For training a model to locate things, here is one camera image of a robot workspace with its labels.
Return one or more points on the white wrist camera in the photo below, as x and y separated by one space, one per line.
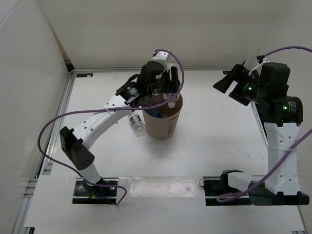
261 60
162 58

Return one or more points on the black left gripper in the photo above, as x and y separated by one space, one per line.
171 86

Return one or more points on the orange blue label bottle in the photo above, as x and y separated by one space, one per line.
173 99

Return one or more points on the blue label water bottle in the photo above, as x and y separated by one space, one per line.
154 112

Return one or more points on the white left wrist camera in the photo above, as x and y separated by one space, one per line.
162 58

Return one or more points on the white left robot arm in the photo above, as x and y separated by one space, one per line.
76 142

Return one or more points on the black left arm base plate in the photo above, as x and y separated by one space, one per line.
98 195

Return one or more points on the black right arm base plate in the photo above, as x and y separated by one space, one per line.
214 187

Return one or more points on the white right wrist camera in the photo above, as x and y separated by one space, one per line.
261 60

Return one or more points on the aluminium table rail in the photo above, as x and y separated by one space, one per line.
48 144
300 226

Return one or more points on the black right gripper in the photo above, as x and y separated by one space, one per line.
237 73

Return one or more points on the brown cylindrical waste bin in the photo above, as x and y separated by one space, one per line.
163 128

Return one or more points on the aluminium right table rail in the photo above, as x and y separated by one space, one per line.
300 226

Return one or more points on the aluminium left table rail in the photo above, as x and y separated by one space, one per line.
48 144

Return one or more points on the clear unlabelled plastic bottle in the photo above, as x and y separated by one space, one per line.
155 100

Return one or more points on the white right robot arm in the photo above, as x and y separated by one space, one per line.
282 116

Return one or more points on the black label plastic bottle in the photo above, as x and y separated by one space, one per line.
137 124

